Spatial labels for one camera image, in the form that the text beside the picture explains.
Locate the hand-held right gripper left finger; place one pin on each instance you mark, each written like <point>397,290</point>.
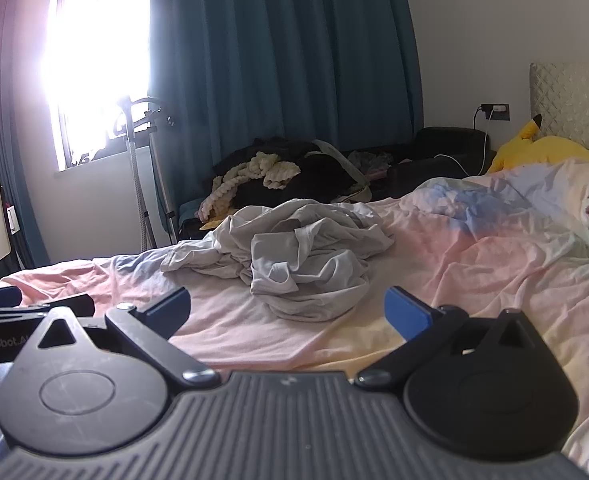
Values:
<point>172,306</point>

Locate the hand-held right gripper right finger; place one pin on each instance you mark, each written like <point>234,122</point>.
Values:
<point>404,310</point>

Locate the white t-shirt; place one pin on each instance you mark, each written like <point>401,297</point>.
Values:
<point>299,260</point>

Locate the small mixed clothes pile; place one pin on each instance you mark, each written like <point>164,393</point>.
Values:
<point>369,162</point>

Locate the dark clothes pile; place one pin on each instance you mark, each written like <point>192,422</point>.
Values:
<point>319,175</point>

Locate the pastel bed blanket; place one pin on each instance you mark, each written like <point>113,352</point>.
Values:
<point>474,270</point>

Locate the yellow cloth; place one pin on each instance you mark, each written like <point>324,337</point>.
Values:
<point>212,224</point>

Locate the garment steamer stand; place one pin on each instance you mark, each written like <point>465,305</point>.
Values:
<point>133,170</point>

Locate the cream knitted blanket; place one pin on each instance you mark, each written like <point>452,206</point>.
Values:
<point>274,170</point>

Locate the black sofa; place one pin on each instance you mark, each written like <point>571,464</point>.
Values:
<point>449,141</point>

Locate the yellow plush toy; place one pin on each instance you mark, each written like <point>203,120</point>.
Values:
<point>549,152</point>

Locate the beige quilted headboard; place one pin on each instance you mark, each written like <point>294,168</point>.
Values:
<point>574,100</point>

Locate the window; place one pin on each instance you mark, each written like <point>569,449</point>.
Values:
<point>99,35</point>

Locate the wall socket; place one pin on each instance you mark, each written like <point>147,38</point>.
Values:
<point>496,111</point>

